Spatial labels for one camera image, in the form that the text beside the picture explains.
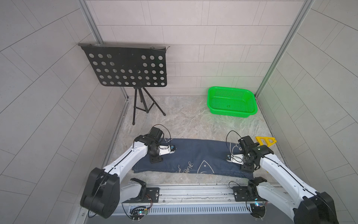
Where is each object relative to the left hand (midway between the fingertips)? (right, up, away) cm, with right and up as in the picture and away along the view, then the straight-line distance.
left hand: (160, 152), depth 84 cm
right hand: (+50, -4, -2) cm, 50 cm away
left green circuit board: (-7, -22, -20) cm, 31 cm away
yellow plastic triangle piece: (+69, +5, +6) cm, 69 cm away
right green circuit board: (+52, -25, -15) cm, 59 cm away
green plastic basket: (+53, +32, +27) cm, 67 cm away
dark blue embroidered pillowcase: (+21, -3, -2) cm, 21 cm away
